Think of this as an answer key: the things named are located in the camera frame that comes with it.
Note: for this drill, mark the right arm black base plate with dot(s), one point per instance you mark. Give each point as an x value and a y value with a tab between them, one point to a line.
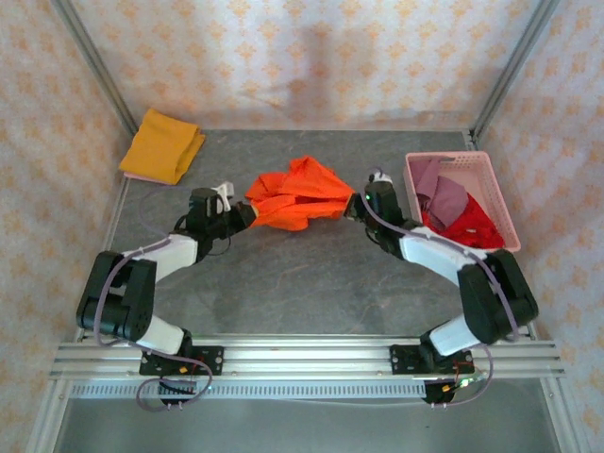
403	361

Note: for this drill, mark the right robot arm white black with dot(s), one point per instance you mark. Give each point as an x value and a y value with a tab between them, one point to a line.
486	302

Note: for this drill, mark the orange t-shirt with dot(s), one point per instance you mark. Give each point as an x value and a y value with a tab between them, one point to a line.
302	198

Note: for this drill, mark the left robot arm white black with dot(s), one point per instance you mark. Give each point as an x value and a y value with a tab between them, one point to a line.
141	292

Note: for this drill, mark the yellow folded t-shirt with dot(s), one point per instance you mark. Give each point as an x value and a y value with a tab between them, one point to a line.
160	146

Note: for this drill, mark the aluminium side rail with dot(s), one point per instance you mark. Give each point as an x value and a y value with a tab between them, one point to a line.
111	226

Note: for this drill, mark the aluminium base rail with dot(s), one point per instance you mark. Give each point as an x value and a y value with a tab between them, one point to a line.
302	358

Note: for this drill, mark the purple t-shirt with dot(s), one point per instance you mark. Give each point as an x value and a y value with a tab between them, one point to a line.
446	200

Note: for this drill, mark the pink folded t-shirt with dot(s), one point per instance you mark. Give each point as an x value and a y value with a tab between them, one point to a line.
141	178

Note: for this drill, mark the pink plastic basket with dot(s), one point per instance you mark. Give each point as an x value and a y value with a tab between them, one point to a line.
491	179

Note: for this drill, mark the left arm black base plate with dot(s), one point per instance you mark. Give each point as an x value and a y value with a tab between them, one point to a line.
212	361

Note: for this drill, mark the aluminium frame post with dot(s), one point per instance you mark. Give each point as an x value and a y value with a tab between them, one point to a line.
514	61
94	61

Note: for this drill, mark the red t-shirt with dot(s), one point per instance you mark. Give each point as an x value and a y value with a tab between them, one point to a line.
476	226

